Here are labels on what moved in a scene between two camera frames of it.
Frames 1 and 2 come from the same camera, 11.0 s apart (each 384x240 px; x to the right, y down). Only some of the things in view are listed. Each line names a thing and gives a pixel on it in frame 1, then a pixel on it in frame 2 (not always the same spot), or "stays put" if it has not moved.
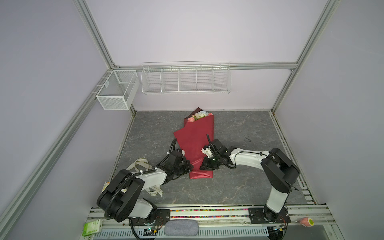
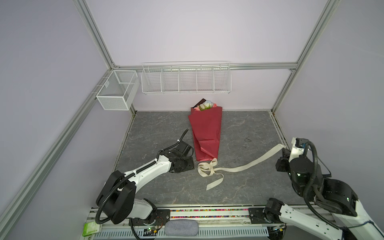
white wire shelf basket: x=201 y=77 stays put
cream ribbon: x=153 y=190 → x=206 y=168
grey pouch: x=181 y=227 stays put
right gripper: x=206 y=166 → x=285 y=159
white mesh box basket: x=118 y=89 stays put
